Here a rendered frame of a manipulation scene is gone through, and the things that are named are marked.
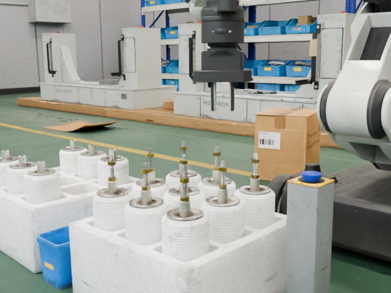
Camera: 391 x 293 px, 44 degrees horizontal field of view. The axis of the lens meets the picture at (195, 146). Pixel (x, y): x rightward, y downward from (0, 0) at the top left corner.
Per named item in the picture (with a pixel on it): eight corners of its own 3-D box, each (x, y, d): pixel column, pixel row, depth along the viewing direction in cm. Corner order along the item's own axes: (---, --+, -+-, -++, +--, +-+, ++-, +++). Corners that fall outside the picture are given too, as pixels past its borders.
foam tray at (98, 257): (184, 246, 146) (183, 188, 143) (297, 287, 120) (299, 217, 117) (72, 293, 118) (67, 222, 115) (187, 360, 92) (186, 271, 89)
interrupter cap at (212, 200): (246, 204, 105) (246, 201, 105) (218, 210, 101) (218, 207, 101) (226, 196, 112) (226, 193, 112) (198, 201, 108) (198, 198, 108)
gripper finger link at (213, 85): (216, 109, 104) (216, 80, 103) (214, 111, 101) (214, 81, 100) (208, 109, 105) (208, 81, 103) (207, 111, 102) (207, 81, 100)
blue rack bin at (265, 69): (276, 74, 692) (276, 60, 688) (299, 75, 666) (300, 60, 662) (255, 76, 656) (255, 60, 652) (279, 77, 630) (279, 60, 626)
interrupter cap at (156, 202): (146, 212, 101) (145, 208, 101) (121, 205, 106) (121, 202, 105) (170, 203, 106) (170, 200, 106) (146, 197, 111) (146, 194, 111)
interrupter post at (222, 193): (230, 203, 106) (230, 188, 106) (221, 205, 105) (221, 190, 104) (223, 200, 108) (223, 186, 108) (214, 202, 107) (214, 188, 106)
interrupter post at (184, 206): (193, 215, 98) (193, 200, 98) (185, 218, 96) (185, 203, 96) (184, 213, 100) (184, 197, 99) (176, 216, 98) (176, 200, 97)
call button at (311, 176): (307, 178, 102) (308, 169, 102) (324, 182, 99) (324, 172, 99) (297, 182, 99) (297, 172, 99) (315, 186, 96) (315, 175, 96)
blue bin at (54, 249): (128, 245, 147) (127, 207, 145) (152, 255, 140) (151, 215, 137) (37, 279, 126) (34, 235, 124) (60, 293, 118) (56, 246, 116)
